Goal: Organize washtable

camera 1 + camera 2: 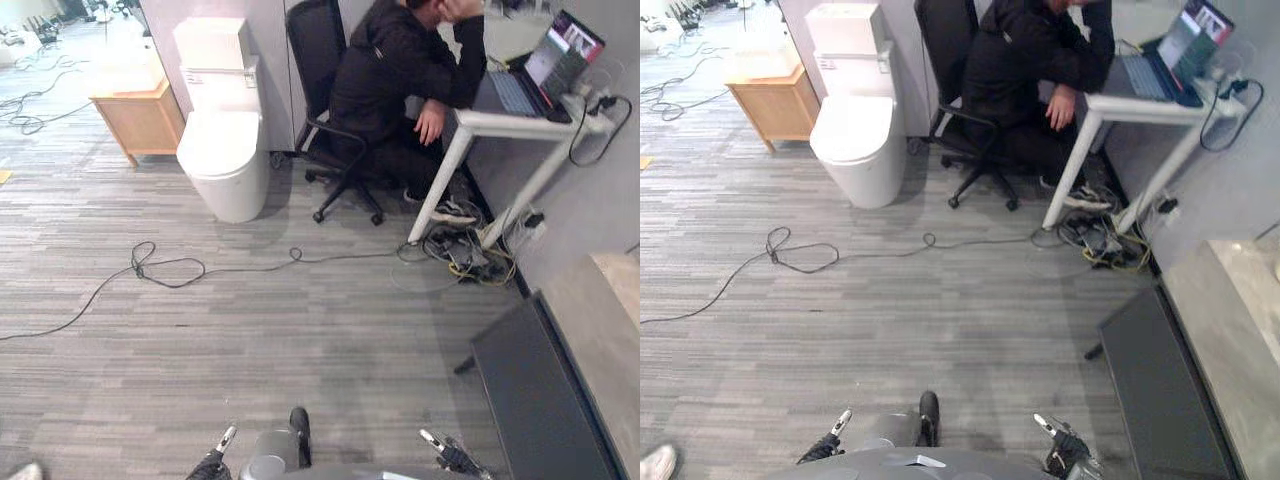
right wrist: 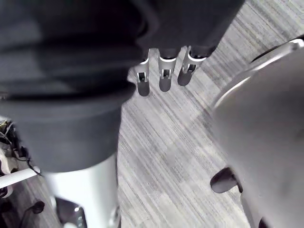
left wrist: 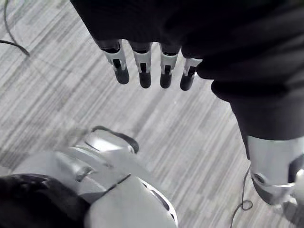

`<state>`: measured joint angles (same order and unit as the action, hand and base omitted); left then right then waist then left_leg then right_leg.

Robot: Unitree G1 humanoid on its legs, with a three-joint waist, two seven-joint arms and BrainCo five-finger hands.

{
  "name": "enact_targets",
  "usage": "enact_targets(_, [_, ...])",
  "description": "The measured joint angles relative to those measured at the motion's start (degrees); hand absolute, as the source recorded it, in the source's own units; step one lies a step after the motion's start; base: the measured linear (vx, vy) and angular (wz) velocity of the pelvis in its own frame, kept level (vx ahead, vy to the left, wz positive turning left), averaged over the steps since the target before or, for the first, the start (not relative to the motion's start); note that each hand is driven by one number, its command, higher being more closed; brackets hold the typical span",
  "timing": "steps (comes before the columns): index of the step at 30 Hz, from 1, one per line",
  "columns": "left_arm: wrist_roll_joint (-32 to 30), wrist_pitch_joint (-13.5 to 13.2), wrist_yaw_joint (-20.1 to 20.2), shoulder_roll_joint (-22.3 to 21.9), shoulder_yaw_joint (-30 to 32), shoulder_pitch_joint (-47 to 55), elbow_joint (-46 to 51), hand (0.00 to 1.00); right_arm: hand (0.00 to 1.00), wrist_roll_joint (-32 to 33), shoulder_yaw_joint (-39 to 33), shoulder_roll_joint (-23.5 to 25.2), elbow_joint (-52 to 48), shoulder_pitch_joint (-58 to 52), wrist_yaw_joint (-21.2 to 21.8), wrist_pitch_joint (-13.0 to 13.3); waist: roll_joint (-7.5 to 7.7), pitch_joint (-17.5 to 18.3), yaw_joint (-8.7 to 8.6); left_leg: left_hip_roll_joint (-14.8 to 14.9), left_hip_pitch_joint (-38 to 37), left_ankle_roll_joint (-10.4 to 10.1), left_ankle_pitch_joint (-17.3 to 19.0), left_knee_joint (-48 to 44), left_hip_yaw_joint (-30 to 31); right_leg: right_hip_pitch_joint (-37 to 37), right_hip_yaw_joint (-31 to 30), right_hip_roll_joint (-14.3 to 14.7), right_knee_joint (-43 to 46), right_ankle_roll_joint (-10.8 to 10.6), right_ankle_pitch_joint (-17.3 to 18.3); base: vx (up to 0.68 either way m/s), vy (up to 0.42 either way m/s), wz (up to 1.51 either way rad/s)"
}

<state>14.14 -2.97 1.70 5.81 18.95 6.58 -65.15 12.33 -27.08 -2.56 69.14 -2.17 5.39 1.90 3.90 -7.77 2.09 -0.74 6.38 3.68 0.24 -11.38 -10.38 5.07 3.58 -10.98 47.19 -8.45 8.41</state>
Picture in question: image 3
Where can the silver robot leg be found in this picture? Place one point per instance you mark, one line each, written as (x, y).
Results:
(99, 180)

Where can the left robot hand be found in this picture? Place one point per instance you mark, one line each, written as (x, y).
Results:
(213, 35)

